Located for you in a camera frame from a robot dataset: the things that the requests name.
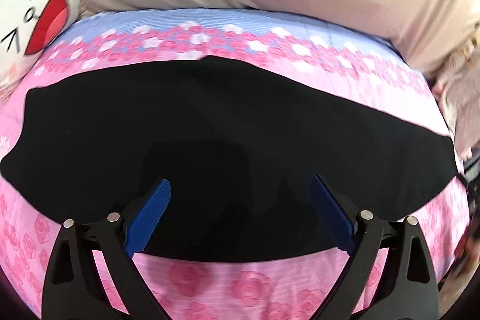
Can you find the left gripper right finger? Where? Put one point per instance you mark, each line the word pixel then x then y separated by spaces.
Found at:
pixel 407 287

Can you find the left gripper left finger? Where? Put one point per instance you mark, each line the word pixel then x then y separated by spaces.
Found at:
pixel 73 288

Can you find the black pants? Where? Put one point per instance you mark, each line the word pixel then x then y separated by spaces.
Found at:
pixel 239 145

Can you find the pink floral bed sheet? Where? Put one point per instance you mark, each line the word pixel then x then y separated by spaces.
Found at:
pixel 322 55

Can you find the grey floral cloth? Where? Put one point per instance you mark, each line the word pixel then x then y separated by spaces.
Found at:
pixel 456 89

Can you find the cartoon cat pillow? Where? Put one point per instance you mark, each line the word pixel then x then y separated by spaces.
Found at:
pixel 27 28

